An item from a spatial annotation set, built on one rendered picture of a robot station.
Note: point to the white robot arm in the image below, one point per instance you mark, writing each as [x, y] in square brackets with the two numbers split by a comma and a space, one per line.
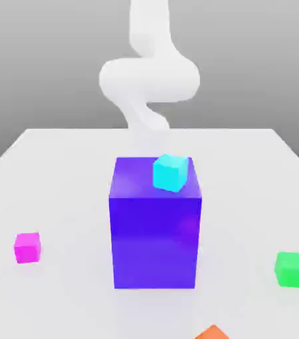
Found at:
[149, 79]

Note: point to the small cyan cube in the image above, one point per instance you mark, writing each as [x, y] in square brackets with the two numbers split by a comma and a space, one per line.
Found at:
[168, 174]

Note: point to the small magenta cube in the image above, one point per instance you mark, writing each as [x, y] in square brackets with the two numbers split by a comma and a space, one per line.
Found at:
[27, 249]

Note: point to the small green cube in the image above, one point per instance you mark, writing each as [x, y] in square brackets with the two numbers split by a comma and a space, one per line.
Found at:
[291, 270]

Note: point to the small orange cube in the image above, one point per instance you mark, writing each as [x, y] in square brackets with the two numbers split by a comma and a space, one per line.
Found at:
[213, 333]

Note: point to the large purple box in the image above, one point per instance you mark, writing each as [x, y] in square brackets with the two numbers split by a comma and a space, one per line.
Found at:
[154, 238]

